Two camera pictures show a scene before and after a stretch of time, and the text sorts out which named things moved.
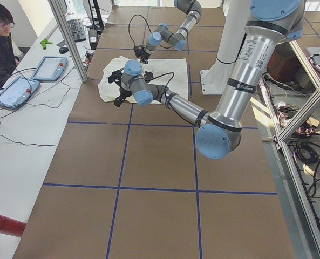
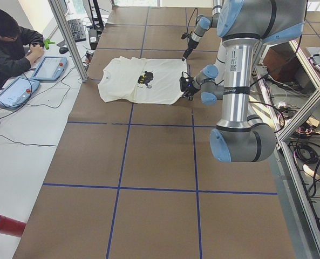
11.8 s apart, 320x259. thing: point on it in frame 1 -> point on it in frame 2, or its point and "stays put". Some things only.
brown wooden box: [283, 65] stays put
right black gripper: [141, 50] -> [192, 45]
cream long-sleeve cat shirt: [172, 74] stays put
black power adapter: [93, 36] stays put
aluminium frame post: [70, 40] stays put
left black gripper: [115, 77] -> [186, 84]
